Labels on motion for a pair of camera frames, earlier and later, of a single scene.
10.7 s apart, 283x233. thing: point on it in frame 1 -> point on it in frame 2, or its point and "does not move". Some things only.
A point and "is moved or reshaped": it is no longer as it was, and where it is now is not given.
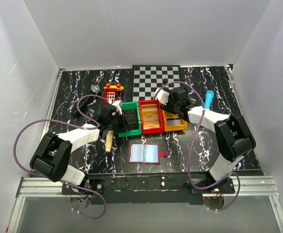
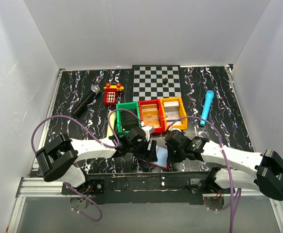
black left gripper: (124, 120) -> (151, 150)
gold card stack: (150, 116) does not move
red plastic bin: (161, 117) does not move
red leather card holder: (145, 153) is moved or reshaped
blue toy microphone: (209, 95) does not move
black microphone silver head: (95, 90) does not move
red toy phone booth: (110, 91) does not move
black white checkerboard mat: (147, 79) does not move
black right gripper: (165, 107) -> (171, 153)
